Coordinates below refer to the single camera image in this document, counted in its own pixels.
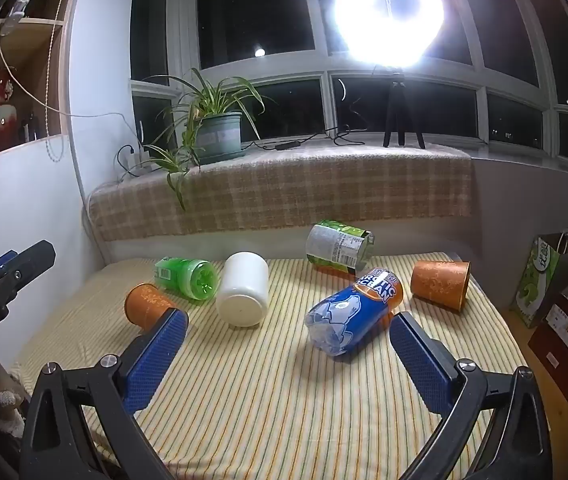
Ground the white framed window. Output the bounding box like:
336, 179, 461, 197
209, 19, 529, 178
131, 0, 568, 168

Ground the white cable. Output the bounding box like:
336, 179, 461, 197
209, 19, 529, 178
0, 22, 137, 138

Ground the small orange patterned cup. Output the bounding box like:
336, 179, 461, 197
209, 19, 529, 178
124, 283, 177, 332

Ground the green paper bag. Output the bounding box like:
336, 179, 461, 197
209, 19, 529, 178
510, 232, 568, 328

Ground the white plastic jar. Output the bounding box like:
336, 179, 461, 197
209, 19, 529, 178
215, 251, 270, 329

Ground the small white clip device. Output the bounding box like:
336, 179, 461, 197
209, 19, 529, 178
0, 0, 32, 27

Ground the wooden wall shelf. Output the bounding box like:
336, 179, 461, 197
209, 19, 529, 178
0, 0, 89, 161

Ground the green plastic bottle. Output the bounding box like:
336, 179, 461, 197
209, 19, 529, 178
154, 256, 221, 302

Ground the beaded blind cord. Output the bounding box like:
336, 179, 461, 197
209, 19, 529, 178
45, 0, 75, 162

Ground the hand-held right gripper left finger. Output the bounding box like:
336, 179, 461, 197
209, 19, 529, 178
20, 308, 189, 480

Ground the ring light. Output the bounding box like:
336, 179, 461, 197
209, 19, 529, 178
333, 0, 446, 68

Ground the beige plush toy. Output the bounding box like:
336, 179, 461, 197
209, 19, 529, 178
0, 330, 27, 441

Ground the dark red cardboard box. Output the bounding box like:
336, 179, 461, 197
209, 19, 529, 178
528, 295, 568, 401

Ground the yellow striped tablecloth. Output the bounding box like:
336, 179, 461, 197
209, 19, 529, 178
11, 252, 550, 480

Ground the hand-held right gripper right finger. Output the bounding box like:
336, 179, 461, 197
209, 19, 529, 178
390, 311, 554, 480

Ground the large orange patterned cup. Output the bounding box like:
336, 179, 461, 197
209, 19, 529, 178
410, 259, 472, 312

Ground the black power cable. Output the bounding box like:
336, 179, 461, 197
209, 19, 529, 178
241, 127, 385, 153

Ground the blue plastic bottle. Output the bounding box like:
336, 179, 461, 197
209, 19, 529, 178
305, 267, 405, 358

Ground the beige plaid blanket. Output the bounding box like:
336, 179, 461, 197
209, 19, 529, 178
88, 142, 475, 243

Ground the potted spider plant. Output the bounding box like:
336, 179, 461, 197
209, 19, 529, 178
136, 67, 267, 211

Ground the black tripod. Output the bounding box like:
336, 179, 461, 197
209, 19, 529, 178
383, 67, 425, 149

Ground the white power strip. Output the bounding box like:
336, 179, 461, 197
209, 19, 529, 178
130, 120, 153, 177

